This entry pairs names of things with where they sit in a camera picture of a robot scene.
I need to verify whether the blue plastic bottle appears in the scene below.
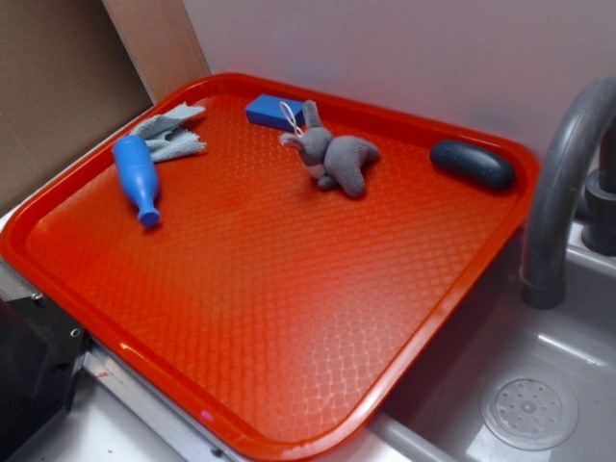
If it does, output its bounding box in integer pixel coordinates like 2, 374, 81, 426
113, 135, 161, 227

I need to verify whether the grey faucet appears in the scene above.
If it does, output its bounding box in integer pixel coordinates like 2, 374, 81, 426
520, 77, 615, 309

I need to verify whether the sink drain strainer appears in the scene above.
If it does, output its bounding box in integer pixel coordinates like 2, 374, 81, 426
480, 368, 579, 451

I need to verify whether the grey plush bunny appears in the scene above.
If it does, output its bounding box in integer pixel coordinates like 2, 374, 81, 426
279, 100, 379, 198

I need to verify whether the red plastic tray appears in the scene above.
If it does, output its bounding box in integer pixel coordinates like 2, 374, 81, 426
1, 74, 539, 461

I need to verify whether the light blue cloth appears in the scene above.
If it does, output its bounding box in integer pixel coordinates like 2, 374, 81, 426
130, 103, 207, 163

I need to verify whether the dark oval case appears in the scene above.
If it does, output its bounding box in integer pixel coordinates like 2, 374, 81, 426
429, 140, 516, 190

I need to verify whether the grey sink basin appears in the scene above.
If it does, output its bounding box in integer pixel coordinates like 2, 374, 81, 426
370, 238, 615, 461

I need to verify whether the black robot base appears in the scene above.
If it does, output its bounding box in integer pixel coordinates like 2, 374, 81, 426
1, 295, 89, 461

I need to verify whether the blue rectangular block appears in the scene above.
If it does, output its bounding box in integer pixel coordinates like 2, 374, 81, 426
244, 94, 304, 132

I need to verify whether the cardboard panel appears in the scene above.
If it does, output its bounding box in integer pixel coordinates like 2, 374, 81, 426
1, 1, 209, 213

